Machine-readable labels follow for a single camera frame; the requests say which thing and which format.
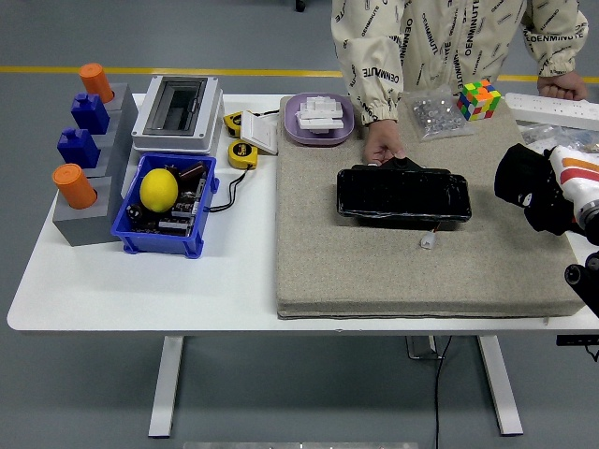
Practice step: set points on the person's left hand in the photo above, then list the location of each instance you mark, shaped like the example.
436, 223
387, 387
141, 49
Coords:
561, 86

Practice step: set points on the person's right hand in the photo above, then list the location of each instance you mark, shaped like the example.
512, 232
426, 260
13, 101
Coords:
381, 140

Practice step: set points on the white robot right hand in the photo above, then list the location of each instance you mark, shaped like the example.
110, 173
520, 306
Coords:
575, 175

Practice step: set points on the black rag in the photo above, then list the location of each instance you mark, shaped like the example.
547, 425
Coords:
519, 166

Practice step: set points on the black glossy panel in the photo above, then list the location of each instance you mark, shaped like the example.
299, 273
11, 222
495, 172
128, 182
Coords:
402, 196

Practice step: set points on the person's right forearm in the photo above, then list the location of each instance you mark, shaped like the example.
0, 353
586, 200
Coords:
372, 77

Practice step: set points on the person's left forearm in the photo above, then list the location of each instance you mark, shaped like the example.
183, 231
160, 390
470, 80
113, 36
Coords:
557, 37

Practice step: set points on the white power strip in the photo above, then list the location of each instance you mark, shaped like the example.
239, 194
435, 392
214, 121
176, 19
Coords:
552, 108

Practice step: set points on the clear bags of small parts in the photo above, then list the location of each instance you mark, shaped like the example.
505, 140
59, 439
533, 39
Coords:
538, 133

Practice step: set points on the clear bag of metal nuts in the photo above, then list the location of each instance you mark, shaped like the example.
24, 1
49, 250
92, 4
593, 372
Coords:
437, 117

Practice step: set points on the stack of white switches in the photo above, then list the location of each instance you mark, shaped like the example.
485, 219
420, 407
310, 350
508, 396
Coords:
320, 114

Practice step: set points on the colourful puzzle cube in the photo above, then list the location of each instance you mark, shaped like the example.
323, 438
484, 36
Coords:
478, 100

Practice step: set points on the purple tray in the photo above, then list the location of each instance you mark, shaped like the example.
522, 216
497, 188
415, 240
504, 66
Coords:
292, 128

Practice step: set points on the small white connector plug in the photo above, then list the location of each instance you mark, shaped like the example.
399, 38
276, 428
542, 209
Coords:
427, 240

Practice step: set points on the person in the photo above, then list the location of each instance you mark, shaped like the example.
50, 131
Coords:
449, 33

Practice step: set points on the grey-brown mat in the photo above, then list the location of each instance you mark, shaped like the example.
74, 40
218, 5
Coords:
351, 271

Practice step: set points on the yellow tape measure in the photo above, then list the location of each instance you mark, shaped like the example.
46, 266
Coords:
232, 122
242, 154

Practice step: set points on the black chair caster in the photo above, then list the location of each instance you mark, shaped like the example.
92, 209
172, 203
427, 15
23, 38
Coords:
300, 4

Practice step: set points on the black table control box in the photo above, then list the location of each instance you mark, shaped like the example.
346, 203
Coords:
575, 340

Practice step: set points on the brown cylindrical capacitor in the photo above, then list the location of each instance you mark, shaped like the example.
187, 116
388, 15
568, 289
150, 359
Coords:
193, 170

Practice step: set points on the dark circuit board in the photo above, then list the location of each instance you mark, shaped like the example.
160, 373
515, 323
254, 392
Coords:
182, 210

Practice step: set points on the white table leg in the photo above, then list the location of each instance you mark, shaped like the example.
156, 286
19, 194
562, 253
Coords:
501, 388
165, 388

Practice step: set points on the yellow lemon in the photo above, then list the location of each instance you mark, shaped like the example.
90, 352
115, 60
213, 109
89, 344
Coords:
159, 191

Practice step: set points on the blue plastic bin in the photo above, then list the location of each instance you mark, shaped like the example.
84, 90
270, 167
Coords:
159, 243

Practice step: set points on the black round capacitor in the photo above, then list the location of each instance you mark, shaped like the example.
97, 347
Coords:
135, 211

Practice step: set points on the grey stepped block holder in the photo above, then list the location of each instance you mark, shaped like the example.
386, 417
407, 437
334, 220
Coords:
119, 140

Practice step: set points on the orange cylinder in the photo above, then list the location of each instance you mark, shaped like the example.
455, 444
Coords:
96, 83
74, 186

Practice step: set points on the blue notched block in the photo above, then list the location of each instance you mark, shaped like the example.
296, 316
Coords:
90, 114
78, 149

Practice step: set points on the white wall switch plate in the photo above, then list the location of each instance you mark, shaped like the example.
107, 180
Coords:
259, 133

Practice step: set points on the grey electrical enclosure box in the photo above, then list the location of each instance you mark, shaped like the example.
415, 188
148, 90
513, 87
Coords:
206, 112

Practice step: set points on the metal bracket under table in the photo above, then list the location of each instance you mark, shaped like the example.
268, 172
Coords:
423, 356

